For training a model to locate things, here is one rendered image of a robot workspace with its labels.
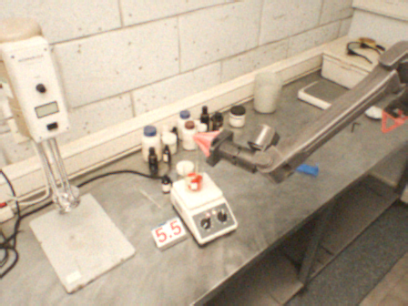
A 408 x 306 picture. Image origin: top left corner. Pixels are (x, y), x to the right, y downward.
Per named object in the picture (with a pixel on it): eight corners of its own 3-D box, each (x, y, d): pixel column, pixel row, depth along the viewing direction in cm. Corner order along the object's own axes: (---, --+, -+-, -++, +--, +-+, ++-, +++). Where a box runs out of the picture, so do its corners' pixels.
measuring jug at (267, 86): (267, 95, 173) (271, 66, 163) (289, 104, 166) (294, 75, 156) (243, 108, 162) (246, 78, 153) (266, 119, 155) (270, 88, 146)
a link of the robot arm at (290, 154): (419, 45, 75) (423, 78, 82) (398, 35, 79) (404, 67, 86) (260, 172, 81) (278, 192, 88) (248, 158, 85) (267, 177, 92)
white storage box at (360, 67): (405, 78, 189) (416, 52, 180) (365, 98, 171) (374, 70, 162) (355, 59, 208) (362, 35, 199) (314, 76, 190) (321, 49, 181)
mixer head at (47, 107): (84, 142, 77) (56, 32, 62) (34, 161, 72) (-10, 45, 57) (58, 114, 86) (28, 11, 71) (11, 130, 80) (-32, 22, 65)
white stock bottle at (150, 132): (147, 149, 136) (144, 122, 128) (164, 153, 135) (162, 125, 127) (140, 161, 131) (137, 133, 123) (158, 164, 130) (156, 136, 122)
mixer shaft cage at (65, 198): (86, 204, 95) (64, 127, 79) (61, 216, 91) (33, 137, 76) (75, 190, 99) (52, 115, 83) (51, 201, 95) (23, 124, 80)
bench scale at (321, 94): (343, 119, 157) (346, 110, 153) (295, 97, 171) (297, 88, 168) (364, 105, 167) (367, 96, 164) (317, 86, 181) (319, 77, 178)
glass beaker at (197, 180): (208, 188, 108) (209, 168, 103) (193, 198, 104) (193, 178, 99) (192, 178, 112) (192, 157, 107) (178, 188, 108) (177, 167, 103)
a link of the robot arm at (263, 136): (267, 167, 81) (281, 183, 87) (289, 126, 84) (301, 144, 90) (229, 155, 89) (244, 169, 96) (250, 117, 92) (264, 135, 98)
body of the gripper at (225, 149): (207, 146, 90) (231, 157, 87) (228, 127, 97) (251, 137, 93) (207, 165, 94) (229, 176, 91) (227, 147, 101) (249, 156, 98)
